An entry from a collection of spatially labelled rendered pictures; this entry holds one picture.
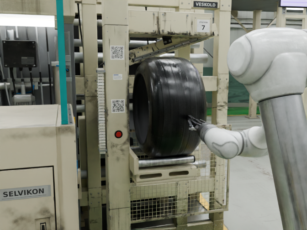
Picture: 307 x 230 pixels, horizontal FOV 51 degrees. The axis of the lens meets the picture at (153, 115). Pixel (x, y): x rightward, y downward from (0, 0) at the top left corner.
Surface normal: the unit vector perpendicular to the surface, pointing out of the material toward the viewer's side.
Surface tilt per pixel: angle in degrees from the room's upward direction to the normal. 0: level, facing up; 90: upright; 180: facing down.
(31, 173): 90
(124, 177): 90
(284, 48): 75
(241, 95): 90
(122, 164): 90
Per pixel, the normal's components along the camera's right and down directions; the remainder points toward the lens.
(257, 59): -0.10, 0.16
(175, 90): 0.24, -0.30
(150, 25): 0.27, 0.14
